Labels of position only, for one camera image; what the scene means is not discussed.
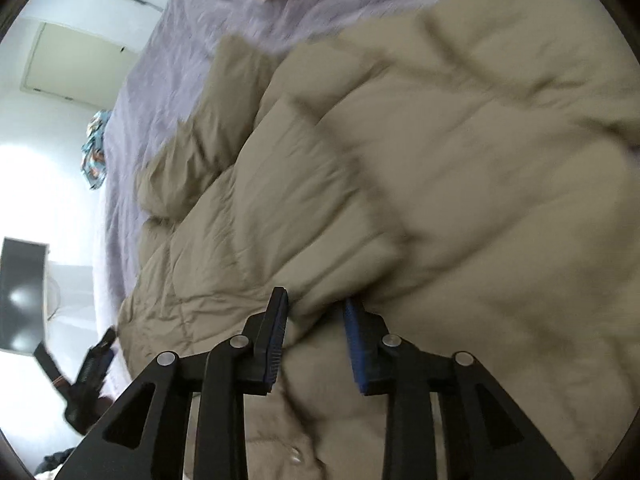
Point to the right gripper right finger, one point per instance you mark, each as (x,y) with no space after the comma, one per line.
(486,434)

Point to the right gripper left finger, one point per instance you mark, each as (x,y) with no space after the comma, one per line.
(143,434)

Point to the khaki puffer jacket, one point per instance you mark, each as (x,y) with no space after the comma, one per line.
(467,168)

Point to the dark flat monitor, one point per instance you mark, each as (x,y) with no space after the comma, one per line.
(23,295)

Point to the teal patterned cloth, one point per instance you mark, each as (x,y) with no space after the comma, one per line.
(93,165)

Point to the white ceiling panel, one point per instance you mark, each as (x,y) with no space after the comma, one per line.
(77,67)

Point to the lavender plush bed blanket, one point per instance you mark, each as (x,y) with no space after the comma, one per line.
(166,82)

